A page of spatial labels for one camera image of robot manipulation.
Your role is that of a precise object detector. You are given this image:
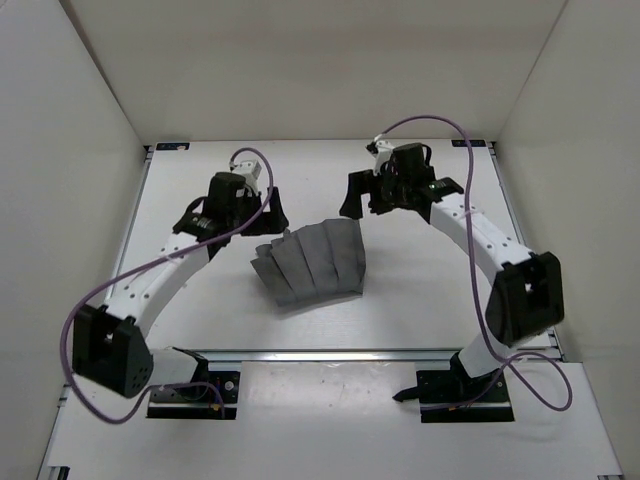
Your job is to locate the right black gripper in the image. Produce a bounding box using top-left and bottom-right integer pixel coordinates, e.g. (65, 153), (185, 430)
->
(340, 167), (410, 222)

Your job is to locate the grey pleated skirt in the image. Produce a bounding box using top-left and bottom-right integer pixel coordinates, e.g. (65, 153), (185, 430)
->
(251, 218), (367, 308)

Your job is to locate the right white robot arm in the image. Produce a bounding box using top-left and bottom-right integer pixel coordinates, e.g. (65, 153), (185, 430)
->
(340, 140), (565, 401)

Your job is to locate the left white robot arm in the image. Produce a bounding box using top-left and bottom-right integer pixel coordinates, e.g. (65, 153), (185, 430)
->
(72, 161), (288, 398)

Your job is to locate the left blue corner label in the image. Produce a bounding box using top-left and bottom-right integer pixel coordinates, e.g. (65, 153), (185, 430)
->
(155, 142), (190, 151)

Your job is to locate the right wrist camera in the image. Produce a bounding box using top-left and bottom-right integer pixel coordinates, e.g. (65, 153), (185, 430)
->
(366, 139), (394, 176)

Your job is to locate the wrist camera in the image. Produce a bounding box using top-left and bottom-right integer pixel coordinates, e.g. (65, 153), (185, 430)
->
(366, 139), (394, 176)
(229, 160), (262, 196)

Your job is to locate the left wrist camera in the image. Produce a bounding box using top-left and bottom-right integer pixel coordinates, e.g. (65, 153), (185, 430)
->
(229, 160), (262, 196)

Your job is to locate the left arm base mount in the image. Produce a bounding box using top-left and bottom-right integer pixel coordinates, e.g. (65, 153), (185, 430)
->
(146, 348), (241, 421)

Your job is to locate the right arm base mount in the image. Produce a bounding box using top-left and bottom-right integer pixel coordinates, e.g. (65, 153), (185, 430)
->
(393, 353), (515, 424)

